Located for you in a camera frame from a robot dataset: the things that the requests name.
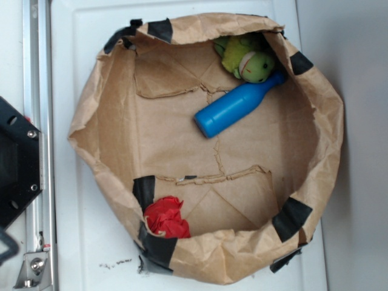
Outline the blue plastic bottle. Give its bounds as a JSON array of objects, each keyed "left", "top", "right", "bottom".
[{"left": 194, "top": 71, "right": 286, "bottom": 138}]

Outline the red crumpled cloth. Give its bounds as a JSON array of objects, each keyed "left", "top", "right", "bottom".
[{"left": 144, "top": 196, "right": 191, "bottom": 239}]

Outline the brown paper bag bin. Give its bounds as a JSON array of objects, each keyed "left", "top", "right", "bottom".
[{"left": 69, "top": 13, "right": 344, "bottom": 284}]

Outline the green plush toy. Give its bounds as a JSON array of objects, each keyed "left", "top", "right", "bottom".
[{"left": 213, "top": 32, "right": 275, "bottom": 84}]

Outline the aluminium frame rail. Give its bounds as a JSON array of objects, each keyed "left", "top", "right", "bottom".
[{"left": 22, "top": 1, "right": 59, "bottom": 290}]

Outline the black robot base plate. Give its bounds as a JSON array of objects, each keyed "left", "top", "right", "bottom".
[{"left": 0, "top": 98, "right": 42, "bottom": 229}]

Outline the metal corner bracket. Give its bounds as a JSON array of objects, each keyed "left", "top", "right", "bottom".
[{"left": 13, "top": 252, "right": 51, "bottom": 290}]

